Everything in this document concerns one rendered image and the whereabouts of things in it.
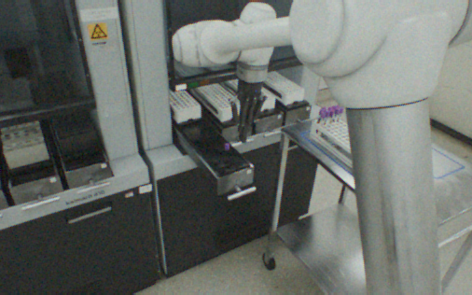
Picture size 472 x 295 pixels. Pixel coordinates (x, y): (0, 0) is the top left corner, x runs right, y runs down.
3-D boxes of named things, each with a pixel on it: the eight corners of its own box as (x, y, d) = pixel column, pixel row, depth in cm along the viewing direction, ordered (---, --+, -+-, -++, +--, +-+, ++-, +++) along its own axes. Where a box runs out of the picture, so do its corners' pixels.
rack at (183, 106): (150, 94, 158) (149, 81, 154) (172, 90, 162) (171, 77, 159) (177, 126, 137) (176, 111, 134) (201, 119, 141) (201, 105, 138)
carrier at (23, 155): (49, 155, 116) (44, 139, 113) (50, 159, 115) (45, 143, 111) (8, 165, 111) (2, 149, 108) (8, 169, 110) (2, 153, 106)
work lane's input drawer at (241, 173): (145, 105, 163) (143, 88, 158) (173, 100, 169) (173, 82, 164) (223, 204, 113) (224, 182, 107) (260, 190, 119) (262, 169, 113)
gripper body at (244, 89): (257, 70, 112) (254, 95, 118) (232, 73, 109) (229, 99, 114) (269, 81, 107) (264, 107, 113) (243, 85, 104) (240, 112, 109)
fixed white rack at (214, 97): (189, 93, 160) (188, 80, 156) (209, 90, 164) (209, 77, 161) (221, 124, 139) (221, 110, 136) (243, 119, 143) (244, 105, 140)
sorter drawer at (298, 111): (210, 69, 201) (210, 53, 196) (231, 65, 207) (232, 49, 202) (290, 131, 150) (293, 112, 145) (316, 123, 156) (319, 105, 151)
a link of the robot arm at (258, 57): (258, 49, 110) (220, 54, 104) (267, -4, 100) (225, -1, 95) (278, 64, 103) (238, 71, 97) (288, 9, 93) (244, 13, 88)
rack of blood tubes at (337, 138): (309, 135, 132) (311, 120, 128) (329, 129, 136) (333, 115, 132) (368, 183, 111) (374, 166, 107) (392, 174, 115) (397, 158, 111)
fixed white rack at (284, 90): (247, 81, 173) (248, 69, 170) (264, 77, 178) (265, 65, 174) (284, 107, 152) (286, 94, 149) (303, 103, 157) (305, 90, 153)
